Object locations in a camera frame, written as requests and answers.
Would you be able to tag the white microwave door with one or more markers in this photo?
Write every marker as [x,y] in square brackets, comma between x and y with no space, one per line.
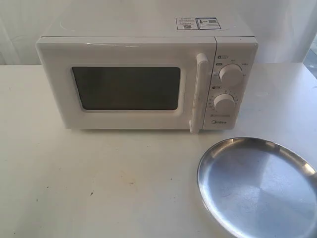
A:
[129,82]

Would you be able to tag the white microwave oven body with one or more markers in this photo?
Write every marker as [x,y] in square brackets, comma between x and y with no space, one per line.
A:
[234,46]

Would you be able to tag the printed warning label sticker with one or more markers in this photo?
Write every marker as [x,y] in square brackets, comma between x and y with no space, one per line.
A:
[197,23]

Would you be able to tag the lower white control knob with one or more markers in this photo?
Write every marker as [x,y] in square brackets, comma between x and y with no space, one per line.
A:
[224,103]

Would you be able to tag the white control knob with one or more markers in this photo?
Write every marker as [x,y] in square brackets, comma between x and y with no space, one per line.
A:
[224,103]
[231,75]

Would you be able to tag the upper white control knob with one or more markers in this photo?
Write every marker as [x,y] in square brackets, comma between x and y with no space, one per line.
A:
[231,75]

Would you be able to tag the round stainless steel tray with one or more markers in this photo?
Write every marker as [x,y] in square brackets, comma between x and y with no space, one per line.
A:
[255,188]

